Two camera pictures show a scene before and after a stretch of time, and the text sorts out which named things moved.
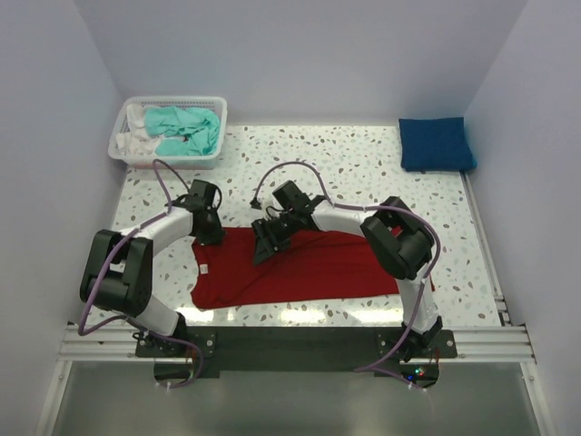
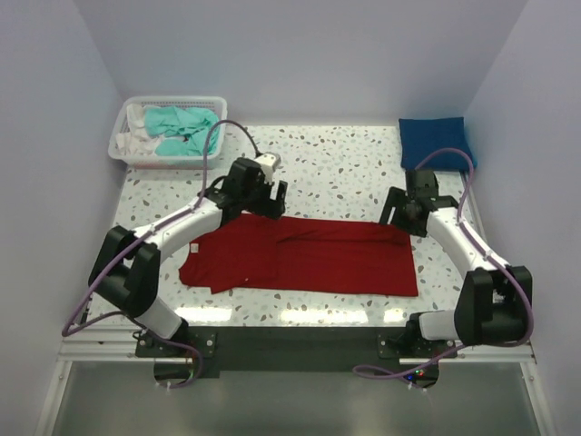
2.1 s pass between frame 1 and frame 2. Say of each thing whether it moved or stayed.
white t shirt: stayed
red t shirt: moved
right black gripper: moved
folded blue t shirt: stayed
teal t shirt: stayed
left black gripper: moved
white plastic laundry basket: stayed
